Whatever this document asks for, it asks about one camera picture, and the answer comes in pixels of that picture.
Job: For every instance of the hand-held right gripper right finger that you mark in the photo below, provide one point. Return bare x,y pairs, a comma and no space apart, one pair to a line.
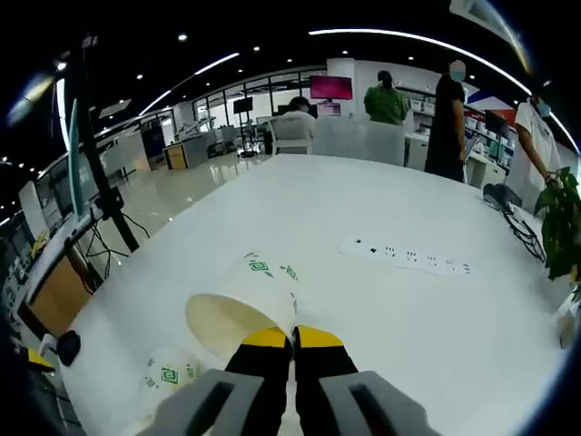
336,395

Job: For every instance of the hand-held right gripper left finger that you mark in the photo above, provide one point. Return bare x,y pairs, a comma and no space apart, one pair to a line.
254,390

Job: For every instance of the green-printed paper cup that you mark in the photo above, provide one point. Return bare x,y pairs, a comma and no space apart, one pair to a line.
168,363
263,290

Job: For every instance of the white power strip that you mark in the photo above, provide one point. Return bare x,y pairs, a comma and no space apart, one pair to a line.
404,254

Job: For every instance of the black round device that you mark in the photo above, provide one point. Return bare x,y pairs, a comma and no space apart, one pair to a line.
69,347

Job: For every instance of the white table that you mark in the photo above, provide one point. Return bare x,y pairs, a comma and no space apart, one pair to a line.
318,204

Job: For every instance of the small side desk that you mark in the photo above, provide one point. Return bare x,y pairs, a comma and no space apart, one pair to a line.
59,290

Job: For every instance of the black tripod stand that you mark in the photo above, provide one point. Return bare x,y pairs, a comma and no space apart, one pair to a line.
109,200

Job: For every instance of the wooden-fronted cabinet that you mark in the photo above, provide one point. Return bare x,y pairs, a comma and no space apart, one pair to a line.
177,159

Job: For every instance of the glass vase with pebbles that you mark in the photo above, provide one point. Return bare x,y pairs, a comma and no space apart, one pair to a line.
569,318

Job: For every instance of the white office chair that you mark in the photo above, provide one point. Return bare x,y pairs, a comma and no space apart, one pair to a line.
290,145

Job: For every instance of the translucent desk partition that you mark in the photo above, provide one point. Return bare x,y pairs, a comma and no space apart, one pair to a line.
358,141

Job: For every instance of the black monitor on stand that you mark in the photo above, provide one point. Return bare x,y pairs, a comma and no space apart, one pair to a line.
243,104

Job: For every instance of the large green potted plant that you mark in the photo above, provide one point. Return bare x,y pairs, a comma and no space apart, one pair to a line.
563,218

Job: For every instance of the large computer monitor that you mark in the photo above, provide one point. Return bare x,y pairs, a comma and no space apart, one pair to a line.
76,159

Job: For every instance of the white storage shelf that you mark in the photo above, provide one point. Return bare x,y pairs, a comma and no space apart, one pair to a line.
474,122

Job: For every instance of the pink display screen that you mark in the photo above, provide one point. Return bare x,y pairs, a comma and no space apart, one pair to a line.
331,87

